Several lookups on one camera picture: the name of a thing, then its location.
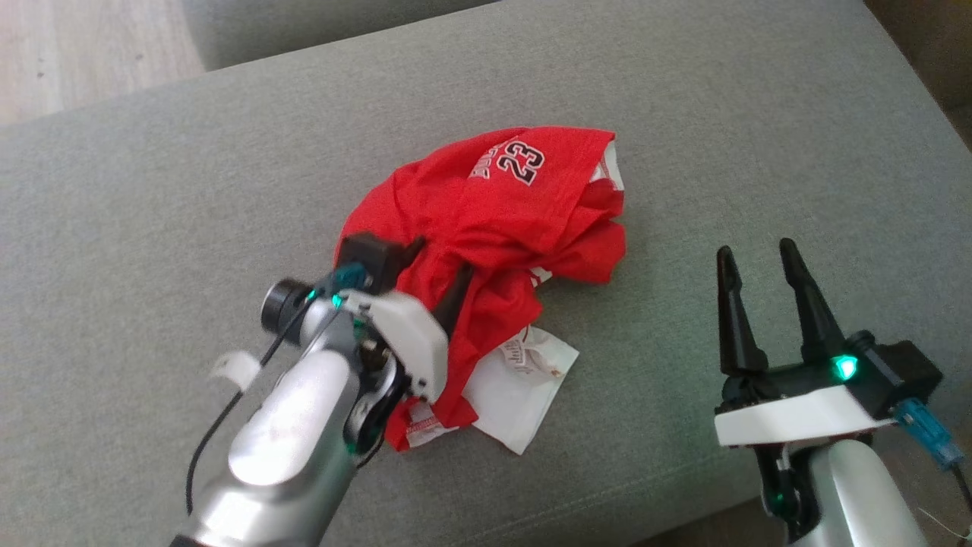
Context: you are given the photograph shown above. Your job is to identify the red and white jersey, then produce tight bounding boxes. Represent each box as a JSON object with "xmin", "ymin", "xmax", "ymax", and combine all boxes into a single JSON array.
[{"xmin": 383, "ymin": 262, "xmax": 582, "ymax": 457}]

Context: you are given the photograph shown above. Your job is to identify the blue right cable plug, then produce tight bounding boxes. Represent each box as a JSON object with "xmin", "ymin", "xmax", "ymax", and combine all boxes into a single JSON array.
[{"xmin": 892, "ymin": 399, "xmax": 967, "ymax": 470}]

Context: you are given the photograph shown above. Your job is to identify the large grey sofa seat cushion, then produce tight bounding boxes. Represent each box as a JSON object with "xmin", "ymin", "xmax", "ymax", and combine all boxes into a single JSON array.
[{"xmin": 0, "ymin": 0, "xmax": 972, "ymax": 547}]

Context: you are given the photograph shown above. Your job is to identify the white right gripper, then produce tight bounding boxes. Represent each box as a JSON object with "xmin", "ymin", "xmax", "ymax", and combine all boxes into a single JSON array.
[{"xmin": 713, "ymin": 238, "xmax": 898, "ymax": 449}]

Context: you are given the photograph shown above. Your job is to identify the red shorts with number 23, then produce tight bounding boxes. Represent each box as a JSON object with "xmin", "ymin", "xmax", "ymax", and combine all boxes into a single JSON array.
[{"xmin": 338, "ymin": 125, "xmax": 628, "ymax": 288}]

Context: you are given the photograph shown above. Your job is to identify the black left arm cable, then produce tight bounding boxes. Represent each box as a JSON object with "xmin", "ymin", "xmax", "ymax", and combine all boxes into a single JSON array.
[{"xmin": 185, "ymin": 292, "xmax": 320, "ymax": 517}]

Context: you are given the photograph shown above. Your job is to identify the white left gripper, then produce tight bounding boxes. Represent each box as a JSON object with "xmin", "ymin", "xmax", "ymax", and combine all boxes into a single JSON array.
[{"xmin": 338, "ymin": 236, "xmax": 475, "ymax": 404}]

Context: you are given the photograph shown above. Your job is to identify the white cable label tag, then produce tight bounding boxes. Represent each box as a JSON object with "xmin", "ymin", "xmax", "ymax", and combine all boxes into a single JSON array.
[{"xmin": 210, "ymin": 351, "xmax": 263, "ymax": 394}]

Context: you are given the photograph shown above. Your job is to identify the teal left cable plug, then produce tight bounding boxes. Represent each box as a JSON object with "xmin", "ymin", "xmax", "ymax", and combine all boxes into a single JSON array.
[{"xmin": 325, "ymin": 262, "xmax": 374, "ymax": 301}]

